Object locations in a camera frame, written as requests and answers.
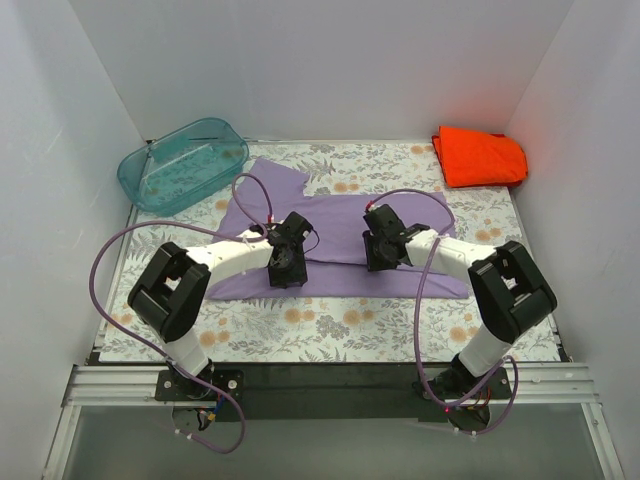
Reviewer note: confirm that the teal transparent plastic bin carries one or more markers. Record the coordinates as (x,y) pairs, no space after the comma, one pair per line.
(184,167)

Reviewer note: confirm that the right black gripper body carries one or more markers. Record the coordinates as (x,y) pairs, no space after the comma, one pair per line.
(377,260)

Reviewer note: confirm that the folded orange t shirt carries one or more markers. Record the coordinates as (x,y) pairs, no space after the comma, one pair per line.
(470,158)

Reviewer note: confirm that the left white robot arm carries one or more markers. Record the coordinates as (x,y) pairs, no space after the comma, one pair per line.
(168,295)

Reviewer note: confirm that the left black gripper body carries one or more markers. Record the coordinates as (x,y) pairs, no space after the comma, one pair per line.
(288,276)

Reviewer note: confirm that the purple t shirt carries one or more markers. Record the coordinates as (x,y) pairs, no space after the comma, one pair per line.
(336,267)

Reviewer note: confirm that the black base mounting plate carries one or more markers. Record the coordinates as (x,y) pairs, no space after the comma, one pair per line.
(330,395)

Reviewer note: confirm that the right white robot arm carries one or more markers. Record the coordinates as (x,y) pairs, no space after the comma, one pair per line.
(511,293)

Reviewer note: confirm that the aluminium frame rail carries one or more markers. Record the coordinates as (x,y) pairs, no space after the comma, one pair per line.
(537,382)

